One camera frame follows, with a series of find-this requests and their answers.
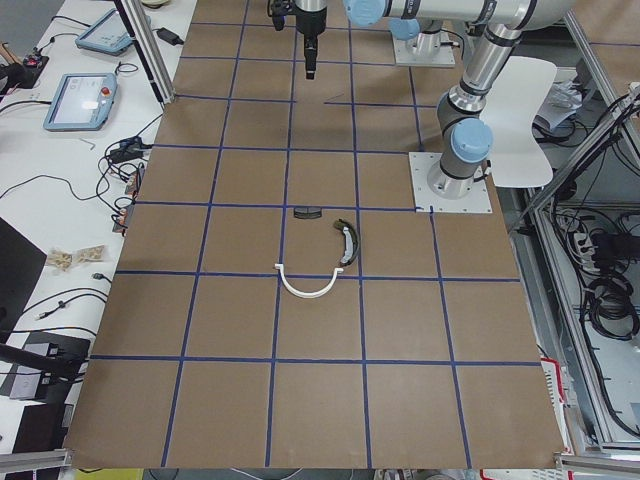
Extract black power adapter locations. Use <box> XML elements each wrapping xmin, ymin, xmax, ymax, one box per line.
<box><xmin>155</xmin><ymin>27</ymin><xmax>184</xmax><ymax>46</ymax></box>

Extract black box on table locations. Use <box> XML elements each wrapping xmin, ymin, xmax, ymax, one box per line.
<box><xmin>1</xmin><ymin>54</ymin><xmax>49</xmax><ymax>95</ymax></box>

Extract aluminium frame post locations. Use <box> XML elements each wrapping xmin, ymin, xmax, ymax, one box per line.
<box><xmin>114</xmin><ymin>0</ymin><xmax>175</xmax><ymax>105</ymax></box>

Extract teach pendant tablet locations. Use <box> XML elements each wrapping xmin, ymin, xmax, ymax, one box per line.
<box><xmin>43</xmin><ymin>73</ymin><xmax>118</xmax><ymax>131</ymax></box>
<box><xmin>75</xmin><ymin>8</ymin><xmax>132</xmax><ymax>56</ymax></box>

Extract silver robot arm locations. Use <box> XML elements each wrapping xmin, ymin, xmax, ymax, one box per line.
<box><xmin>388</xmin><ymin>18</ymin><xmax>443</xmax><ymax>55</ymax></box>
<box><xmin>344</xmin><ymin>1</ymin><xmax>574</xmax><ymax>188</ymax></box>

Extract far teach pendant tablet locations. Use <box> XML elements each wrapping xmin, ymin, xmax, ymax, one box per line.
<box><xmin>75</xmin><ymin>8</ymin><xmax>132</xmax><ymax>56</ymax></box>

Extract bag of wooden pieces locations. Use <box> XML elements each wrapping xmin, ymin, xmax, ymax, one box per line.
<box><xmin>45</xmin><ymin>248</ymin><xmax>74</xmax><ymax>271</ymax></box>

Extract dark grey brake pad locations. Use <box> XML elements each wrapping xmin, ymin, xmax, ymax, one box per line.
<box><xmin>293</xmin><ymin>206</ymin><xmax>322</xmax><ymax>220</ymax></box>

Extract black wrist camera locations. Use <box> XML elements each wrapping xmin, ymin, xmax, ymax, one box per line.
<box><xmin>267</xmin><ymin>0</ymin><xmax>292</xmax><ymax>31</ymax></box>

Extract near teach pendant tablet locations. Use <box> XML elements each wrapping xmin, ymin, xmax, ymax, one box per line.
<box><xmin>43</xmin><ymin>73</ymin><xmax>118</xmax><ymax>131</ymax></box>

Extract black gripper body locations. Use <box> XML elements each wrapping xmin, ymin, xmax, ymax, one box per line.
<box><xmin>296</xmin><ymin>9</ymin><xmax>326</xmax><ymax>49</ymax></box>

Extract brown paper table mat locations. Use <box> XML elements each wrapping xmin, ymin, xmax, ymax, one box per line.
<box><xmin>66</xmin><ymin>1</ymin><xmax>563</xmax><ymax>469</ymax></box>

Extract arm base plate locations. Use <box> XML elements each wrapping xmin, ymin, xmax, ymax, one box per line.
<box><xmin>409</xmin><ymin>152</ymin><xmax>492</xmax><ymax>214</ymax></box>
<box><xmin>393</xmin><ymin>30</ymin><xmax>456</xmax><ymax>68</ymax></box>

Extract olive curved brake shoe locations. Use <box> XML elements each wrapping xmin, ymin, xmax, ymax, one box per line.
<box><xmin>333</xmin><ymin>219</ymin><xmax>361</xmax><ymax>267</ymax></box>

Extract black power brick cables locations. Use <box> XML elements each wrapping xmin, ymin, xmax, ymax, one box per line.
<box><xmin>107</xmin><ymin>135</ymin><xmax>152</xmax><ymax>163</ymax></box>

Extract white plastic chair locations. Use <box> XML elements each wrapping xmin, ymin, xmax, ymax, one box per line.
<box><xmin>480</xmin><ymin>56</ymin><xmax>557</xmax><ymax>188</ymax></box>

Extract white half ring part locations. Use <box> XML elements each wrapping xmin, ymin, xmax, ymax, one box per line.
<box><xmin>274</xmin><ymin>263</ymin><xmax>344</xmax><ymax>300</ymax></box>

